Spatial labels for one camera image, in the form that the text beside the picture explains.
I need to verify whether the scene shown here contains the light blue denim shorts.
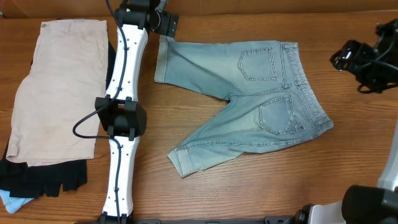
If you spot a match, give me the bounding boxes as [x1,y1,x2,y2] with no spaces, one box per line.
[154,36,333,177]

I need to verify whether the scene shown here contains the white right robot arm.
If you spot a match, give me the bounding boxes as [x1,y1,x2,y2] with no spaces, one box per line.
[264,37,397,223]

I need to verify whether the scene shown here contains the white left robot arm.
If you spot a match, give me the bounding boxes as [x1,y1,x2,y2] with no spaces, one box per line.
[95,0,178,223]

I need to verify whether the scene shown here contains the beige shorts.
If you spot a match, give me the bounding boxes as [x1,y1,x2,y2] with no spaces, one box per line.
[6,19,108,166]

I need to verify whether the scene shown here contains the brown cardboard backboard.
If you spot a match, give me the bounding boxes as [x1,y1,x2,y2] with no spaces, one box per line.
[1,0,397,18]

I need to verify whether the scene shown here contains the black garment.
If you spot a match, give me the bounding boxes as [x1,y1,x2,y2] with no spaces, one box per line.
[1,43,114,198]

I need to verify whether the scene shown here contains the light blue folded garment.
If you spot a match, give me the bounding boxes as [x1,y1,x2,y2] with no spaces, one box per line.
[1,190,34,214]

